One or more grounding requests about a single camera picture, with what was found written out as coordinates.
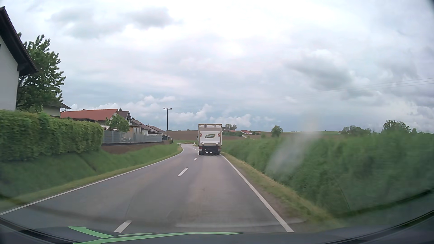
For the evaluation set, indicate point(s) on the white box lorry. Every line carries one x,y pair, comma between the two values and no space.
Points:
210,139

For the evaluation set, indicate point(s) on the distant farm buildings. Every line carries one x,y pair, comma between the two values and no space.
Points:
242,132

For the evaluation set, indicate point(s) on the wooden utility pole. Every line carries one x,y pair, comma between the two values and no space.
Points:
167,120

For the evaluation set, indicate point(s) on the small round tree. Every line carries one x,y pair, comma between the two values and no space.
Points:
276,130

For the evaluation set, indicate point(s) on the grey asphalt road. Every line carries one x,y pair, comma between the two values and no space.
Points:
203,189

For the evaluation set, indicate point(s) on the grey metal fence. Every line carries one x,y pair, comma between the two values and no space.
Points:
135,137

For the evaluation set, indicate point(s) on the grass verge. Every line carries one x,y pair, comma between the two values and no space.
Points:
281,193

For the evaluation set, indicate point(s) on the small green tree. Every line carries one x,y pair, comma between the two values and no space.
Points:
117,123

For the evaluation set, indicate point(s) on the car's own bonnet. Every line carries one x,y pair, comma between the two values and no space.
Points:
217,237

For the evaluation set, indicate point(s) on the row of houses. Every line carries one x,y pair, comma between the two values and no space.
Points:
101,117

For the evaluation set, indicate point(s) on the tall green crop field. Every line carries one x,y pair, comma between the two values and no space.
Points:
356,166

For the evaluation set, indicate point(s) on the grass bank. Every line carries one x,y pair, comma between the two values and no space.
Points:
67,169

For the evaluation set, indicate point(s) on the group of distant trees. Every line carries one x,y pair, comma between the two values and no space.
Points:
376,128

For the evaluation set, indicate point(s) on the trimmed green hedge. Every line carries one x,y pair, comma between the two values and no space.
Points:
40,134

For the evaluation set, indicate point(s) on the large green tree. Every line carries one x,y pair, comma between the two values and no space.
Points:
40,78

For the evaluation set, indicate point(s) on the white house with dark roof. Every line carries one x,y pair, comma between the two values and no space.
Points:
10,67

